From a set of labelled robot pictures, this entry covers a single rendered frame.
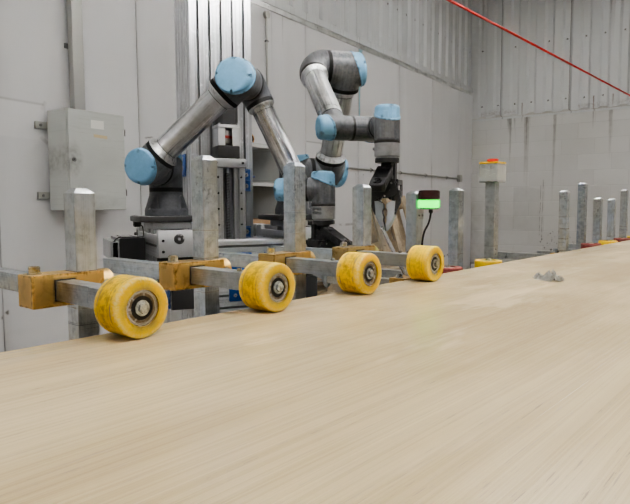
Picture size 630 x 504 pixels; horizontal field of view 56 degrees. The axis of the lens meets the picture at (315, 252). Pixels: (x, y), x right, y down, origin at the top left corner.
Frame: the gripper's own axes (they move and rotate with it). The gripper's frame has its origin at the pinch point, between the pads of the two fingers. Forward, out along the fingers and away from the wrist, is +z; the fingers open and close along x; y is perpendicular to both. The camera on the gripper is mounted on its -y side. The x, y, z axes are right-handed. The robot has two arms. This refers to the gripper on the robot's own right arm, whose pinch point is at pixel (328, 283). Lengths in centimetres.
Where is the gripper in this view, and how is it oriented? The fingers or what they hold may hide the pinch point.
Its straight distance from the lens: 187.2
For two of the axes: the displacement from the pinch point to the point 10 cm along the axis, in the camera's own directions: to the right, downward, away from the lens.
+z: 0.0, 10.0, 0.8
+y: -7.5, -0.5, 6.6
